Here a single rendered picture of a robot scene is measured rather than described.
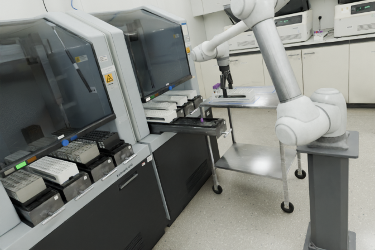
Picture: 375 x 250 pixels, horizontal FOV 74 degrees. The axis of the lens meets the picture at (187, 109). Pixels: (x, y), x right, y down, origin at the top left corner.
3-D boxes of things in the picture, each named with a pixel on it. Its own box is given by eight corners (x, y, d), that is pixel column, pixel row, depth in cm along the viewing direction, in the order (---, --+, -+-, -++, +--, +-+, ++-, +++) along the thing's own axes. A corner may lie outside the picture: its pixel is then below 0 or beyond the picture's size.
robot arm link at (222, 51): (224, 55, 180) (208, 59, 175) (220, 33, 175) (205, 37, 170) (233, 54, 171) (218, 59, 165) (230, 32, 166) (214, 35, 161)
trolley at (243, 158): (212, 193, 213) (195, 104, 187) (234, 164, 247) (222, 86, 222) (294, 215, 174) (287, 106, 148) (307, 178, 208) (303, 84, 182)
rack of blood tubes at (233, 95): (212, 101, 186) (210, 94, 184) (217, 97, 194) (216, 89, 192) (250, 101, 169) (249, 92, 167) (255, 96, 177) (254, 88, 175)
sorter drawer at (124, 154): (53, 152, 176) (48, 140, 173) (70, 143, 186) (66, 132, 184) (122, 168, 135) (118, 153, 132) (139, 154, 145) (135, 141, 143)
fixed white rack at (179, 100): (153, 106, 209) (150, 100, 207) (160, 102, 217) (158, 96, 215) (181, 107, 193) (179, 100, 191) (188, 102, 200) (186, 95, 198)
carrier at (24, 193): (44, 186, 115) (39, 176, 113) (47, 187, 114) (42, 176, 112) (18, 203, 106) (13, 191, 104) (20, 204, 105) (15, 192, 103)
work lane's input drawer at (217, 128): (134, 131, 183) (131, 120, 180) (147, 124, 193) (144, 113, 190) (224, 140, 142) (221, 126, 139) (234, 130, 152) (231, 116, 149)
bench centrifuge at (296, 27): (263, 47, 343) (257, -6, 321) (274, 40, 391) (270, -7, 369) (307, 42, 312) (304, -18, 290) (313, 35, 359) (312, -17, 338)
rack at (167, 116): (137, 122, 180) (135, 114, 178) (146, 116, 188) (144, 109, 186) (169, 124, 163) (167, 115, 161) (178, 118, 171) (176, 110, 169)
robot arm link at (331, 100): (353, 128, 122) (354, 85, 115) (331, 142, 114) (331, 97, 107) (322, 121, 136) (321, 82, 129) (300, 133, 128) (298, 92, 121)
